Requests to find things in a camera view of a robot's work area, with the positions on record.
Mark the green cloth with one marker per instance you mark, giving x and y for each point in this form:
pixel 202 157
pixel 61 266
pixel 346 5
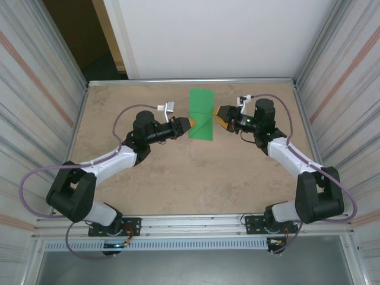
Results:
pixel 202 101

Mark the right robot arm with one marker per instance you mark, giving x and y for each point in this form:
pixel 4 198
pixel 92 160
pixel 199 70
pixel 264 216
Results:
pixel 320 202

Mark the striped metal side panel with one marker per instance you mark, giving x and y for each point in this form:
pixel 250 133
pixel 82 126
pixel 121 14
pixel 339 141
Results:
pixel 29 118
pixel 350 118

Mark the small circuit board green light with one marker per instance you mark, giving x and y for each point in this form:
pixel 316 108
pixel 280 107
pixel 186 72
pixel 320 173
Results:
pixel 114 245

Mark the grey metal lower panel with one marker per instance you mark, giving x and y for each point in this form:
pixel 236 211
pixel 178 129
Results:
pixel 193 267

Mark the aluminium table end rail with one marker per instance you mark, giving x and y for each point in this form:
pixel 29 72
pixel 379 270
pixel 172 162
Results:
pixel 190 82

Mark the aluminium side rail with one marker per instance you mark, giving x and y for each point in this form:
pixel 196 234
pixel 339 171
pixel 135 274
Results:
pixel 305 118
pixel 80 112

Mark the white door frame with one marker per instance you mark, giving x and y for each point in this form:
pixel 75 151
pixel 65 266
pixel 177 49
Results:
pixel 124 44

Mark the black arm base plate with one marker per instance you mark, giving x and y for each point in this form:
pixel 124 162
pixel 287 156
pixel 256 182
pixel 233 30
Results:
pixel 133 224
pixel 252 224

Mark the long aluminium mounting rail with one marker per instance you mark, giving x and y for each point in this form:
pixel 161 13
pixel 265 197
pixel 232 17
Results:
pixel 193 227

